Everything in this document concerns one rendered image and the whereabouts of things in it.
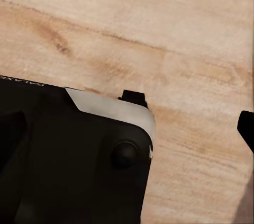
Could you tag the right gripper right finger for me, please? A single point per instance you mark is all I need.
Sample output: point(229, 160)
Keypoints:
point(246, 128)

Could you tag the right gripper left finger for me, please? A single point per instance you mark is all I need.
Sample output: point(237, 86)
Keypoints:
point(13, 127)

